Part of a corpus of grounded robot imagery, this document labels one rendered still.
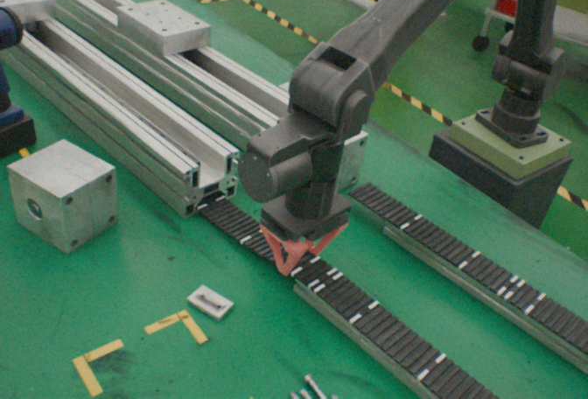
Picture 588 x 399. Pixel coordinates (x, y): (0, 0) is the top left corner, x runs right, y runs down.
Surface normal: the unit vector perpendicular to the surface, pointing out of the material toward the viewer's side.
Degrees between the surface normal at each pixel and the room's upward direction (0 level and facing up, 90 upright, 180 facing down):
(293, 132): 4
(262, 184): 90
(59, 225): 90
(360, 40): 30
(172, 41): 90
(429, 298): 0
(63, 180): 0
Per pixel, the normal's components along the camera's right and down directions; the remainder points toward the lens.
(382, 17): -0.25, -0.53
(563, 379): 0.12, -0.81
